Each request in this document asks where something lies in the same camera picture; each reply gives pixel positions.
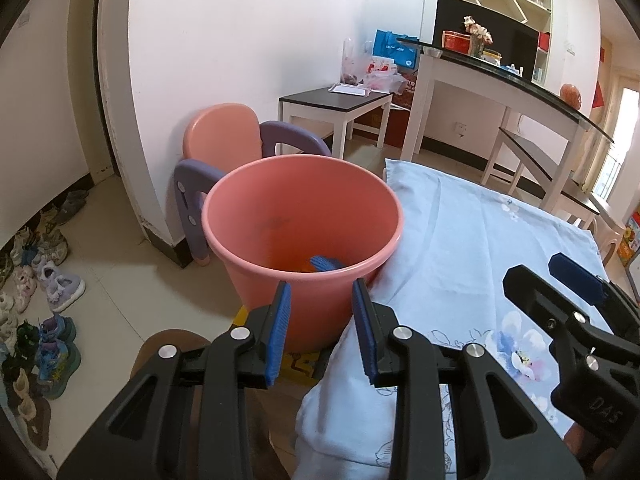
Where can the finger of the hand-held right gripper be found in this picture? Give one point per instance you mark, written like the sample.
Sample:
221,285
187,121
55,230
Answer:
575,275
540,295

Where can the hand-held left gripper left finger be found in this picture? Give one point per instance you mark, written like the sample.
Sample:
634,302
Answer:
277,340

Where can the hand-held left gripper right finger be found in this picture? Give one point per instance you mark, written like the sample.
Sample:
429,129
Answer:
365,340

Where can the blue foam mesh pad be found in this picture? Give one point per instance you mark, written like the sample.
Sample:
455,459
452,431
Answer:
327,263

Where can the pink plastic bucket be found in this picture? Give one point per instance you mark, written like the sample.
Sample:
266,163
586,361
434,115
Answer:
300,210

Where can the yellow printed board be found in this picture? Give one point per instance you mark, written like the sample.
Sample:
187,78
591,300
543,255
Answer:
300,362

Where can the beige plastic chair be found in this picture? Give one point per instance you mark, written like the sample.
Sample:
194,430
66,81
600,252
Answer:
607,225

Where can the colourful toy box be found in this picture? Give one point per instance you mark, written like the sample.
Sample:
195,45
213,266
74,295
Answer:
631,237

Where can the person's brown trouser leg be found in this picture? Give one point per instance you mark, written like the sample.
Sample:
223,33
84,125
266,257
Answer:
182,337

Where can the floral light blue tablecloth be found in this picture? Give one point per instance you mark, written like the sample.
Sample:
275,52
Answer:
450,260

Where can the dark-top white bench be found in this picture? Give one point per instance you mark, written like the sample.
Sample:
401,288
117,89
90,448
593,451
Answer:
330,100
540,160

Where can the balcony door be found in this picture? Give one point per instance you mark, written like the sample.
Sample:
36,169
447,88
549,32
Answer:
622,135

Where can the orange salt lamp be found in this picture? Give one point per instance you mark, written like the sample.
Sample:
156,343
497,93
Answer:
571,96

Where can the white glass-top table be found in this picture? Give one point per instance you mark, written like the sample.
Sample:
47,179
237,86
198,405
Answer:
480,80

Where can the pink and purple child chair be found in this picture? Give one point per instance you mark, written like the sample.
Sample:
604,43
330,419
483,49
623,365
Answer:
220,130

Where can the row of children's shoes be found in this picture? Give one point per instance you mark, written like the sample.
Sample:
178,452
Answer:
55,285

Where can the dark red carton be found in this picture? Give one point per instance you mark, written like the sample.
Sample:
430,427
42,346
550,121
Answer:
395,110

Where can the yellow lidded container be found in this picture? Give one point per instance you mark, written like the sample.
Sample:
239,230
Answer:
491,56

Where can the small red box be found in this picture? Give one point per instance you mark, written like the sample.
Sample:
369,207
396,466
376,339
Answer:
543,41

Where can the black television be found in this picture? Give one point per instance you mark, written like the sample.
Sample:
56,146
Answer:
515,45

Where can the red tin box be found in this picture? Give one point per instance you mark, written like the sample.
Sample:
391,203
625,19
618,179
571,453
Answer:
455,40

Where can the white red-printed plastic bag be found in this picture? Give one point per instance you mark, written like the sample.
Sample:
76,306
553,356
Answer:
382,75

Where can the clear plastic jar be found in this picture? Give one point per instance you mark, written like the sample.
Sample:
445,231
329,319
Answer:
350,60

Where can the blue shopping bag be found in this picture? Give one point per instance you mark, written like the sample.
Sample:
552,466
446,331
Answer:
395,47

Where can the red diamond wall decoration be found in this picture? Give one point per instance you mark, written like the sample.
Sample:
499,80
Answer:
598,95

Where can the white wall socket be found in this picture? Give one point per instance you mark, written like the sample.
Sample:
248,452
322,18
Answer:
460,128

